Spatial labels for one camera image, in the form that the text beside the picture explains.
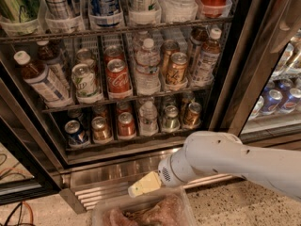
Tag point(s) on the rear red can middle shelf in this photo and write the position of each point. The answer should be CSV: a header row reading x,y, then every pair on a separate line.
x,y
113,52

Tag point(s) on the red can behind coke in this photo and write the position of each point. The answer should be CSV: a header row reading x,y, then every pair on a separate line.
x,y
122,107

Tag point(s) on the tea bottle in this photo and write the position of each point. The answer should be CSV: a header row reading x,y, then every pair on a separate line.
x,y
40,78
52,56
207,58
198,35

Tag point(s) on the green white can middle shelf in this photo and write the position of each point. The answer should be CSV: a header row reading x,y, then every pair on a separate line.
x,y
84,80

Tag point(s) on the fridge glass door right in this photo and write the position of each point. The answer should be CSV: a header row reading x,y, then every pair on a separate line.
x,y
259,33

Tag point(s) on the gold can bottom shelf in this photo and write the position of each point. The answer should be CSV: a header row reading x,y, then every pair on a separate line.
x,y
100,129

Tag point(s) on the pepsi cans behind glass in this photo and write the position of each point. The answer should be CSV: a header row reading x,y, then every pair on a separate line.
x,y
278,96

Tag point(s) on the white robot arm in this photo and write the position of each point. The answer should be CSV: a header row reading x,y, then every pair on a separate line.
x,y
207,153

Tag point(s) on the small water bottle bottom shelf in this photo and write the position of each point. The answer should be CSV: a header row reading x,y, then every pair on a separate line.
x,y
148,119

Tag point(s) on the steel fridge bottom grille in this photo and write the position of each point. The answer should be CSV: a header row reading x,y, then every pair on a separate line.
x,y
108,177

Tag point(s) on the red coke can bottom shelf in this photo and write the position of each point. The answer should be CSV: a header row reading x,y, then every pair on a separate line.
x,y
126,125

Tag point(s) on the blue pepsi can bottom shelf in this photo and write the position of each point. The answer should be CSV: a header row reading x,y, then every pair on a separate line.
x,y
76,134

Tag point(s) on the water bottle middle shelf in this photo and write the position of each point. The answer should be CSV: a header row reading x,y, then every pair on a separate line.
x,y
147,68

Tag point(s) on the orange can bottom right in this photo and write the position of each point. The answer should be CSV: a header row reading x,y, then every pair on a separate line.
x,y
192,114

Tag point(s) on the red coke can middle shelf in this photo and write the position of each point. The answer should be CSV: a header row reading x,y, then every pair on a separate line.
x,y
117,76

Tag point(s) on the rear orange can middle shelf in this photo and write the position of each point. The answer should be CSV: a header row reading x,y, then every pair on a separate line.
x,y
167,49

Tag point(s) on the blue white can top shelf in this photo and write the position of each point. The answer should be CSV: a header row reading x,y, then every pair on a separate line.
x,y
105,10

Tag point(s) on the tea bottle right front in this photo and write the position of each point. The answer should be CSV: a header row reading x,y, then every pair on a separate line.
x,y
207,58

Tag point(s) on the tea bottle right rear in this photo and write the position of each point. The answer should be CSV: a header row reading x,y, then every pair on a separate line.
x,y
198,35

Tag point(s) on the silver can top shelf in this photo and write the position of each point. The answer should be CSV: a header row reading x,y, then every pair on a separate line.
x,y
64,9

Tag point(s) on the water bottle top shelf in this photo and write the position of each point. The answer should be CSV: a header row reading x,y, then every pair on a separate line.
x,y
178,10

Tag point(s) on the rear silver can middle shelf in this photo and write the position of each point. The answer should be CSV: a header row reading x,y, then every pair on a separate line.
x,y
86,56

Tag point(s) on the green can top left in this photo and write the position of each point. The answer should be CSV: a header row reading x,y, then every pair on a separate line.
x,y
19,11

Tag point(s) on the tea bottle left rear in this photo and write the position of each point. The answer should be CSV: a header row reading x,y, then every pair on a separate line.
x,y
52,56

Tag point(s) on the orange can shelf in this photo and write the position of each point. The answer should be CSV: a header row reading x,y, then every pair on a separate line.
x,y
167,49
176,68

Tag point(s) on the tea bottle left front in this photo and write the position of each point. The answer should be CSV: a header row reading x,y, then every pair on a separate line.
x,y
40,78

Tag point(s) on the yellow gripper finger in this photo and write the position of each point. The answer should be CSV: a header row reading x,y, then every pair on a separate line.
x,y
146,184

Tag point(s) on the green silver can bottom shelf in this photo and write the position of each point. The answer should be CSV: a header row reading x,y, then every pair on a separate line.
x,y
170,121

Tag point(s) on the clear plastic food container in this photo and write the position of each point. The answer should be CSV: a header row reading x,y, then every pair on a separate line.
x,y
141,204

